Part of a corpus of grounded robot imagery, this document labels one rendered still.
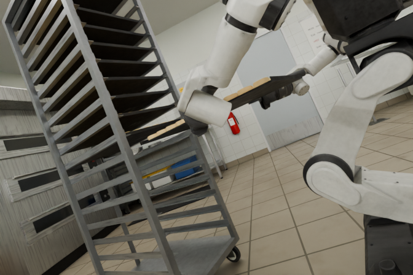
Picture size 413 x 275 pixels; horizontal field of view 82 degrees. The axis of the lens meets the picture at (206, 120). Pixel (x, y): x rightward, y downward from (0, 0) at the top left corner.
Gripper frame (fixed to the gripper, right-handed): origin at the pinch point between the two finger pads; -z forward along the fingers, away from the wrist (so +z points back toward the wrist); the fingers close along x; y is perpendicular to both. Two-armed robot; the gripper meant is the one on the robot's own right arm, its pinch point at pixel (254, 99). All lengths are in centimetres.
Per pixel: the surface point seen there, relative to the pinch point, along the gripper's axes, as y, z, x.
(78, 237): -209, -180, -60
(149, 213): 2, -61, -27
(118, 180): -12, -71, -11
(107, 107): 1, -62, 20
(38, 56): -33, -91, 69
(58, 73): -23, -82, 51
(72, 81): -16, -75, 42
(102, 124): -9, -68, 16
